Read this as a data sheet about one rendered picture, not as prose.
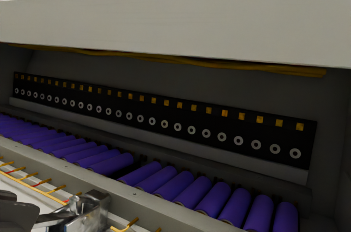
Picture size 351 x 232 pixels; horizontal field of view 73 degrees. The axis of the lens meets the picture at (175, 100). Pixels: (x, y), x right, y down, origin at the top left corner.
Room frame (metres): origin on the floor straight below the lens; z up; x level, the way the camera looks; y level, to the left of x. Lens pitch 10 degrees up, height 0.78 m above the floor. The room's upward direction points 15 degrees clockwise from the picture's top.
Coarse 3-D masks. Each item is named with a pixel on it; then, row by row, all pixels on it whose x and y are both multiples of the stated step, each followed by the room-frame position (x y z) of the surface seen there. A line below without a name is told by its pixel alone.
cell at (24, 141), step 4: (40, 136) 0.34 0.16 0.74; (44, 136) 0.34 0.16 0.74; (48, 136) 0.34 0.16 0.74; (52, 136) 0.35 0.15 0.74; (56, 136) 0.35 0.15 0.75; (60, 136) 0.36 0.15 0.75; (20, 140) 0.31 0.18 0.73; (24, 140) 0.32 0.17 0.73; (28, 140) 0.32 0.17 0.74; (32, 140) 0.32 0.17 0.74; (36, 140) 0.33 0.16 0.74; (40, 140) 0.33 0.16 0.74; (44, 140) 0.34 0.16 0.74; (24, 144) 0.31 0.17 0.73
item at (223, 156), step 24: (0, 96) 0.51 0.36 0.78; (72, 120) 0.42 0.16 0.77; (96, 120) 0.39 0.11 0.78; (168, 144) 0.33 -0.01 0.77; (192, 144) 0.31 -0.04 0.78; (264, 168) 0.27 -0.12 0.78; (288, 168) 0.26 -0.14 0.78; (24, 192) 0.24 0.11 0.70; (312, 216) 0.25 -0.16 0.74; (336, 216) 0.24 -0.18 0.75
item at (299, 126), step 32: (32, 96) 0.47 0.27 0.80; (64, 96) 0.42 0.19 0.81; (96, 96) 0.39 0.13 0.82; (128, 96) 0.35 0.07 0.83; (160, 96) 0.33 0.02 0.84; (160, 128) 0.34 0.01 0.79; (224, 128) 0.29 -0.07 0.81; (256, 128) 0.27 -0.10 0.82; (288, 128) 0.26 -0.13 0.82; (288, 160) 0.26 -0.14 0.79
